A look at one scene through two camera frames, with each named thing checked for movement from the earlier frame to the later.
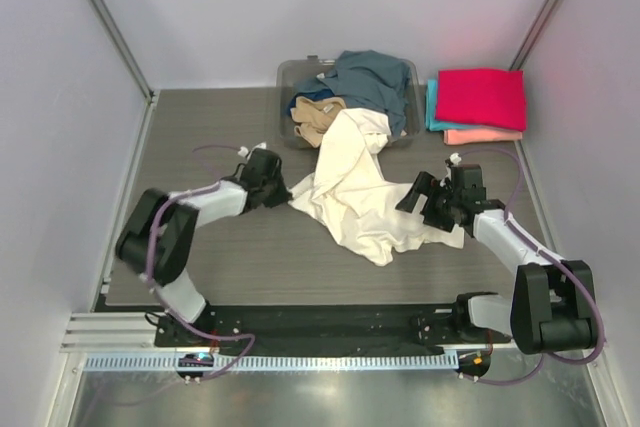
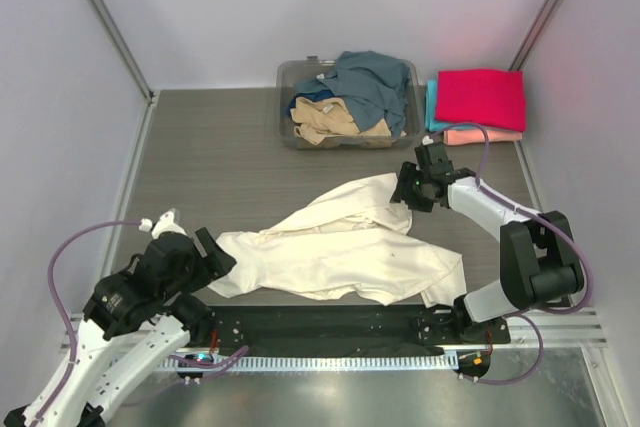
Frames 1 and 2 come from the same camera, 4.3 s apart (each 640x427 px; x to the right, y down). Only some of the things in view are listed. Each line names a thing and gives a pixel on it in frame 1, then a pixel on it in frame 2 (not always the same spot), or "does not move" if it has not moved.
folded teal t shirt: [433, 124] does not move
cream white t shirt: [349, 191] → [352, 239]
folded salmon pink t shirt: [465, 136] does not move
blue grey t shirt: [367, 79] does not move
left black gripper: [282, 196] → [219, 262]
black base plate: [363, 327] does not move
